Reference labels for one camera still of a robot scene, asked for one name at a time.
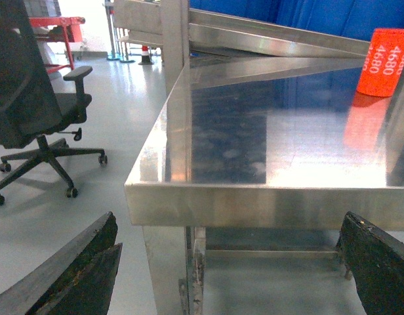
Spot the red white traffic cone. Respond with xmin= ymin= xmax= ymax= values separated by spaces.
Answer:
xmin=139 ymin=45 xmax=153 ymax=66

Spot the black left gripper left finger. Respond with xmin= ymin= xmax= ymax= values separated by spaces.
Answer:
xmin=0 ymin=212 xmax=123 ymax=314

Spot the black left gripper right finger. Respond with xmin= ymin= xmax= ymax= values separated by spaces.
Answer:
xmin=336 ymin=211 xmax=404 ymax=314

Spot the black office chair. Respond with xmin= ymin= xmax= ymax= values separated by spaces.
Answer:
xmin=0 ymin=1 xmax=108 ymax=205

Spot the red metal cart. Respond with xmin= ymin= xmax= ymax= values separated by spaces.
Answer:
xmin=30 ymin=16 xmax=85 ymax=74

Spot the stainless steel roller rack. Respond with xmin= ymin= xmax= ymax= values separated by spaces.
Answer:
xmin=113 ymin=0 xmax=372 ymax=96

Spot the red cylindrical capacitor 4680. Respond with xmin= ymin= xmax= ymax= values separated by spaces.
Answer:
xmin=357 ymin=28 xmax=404 ymax=98

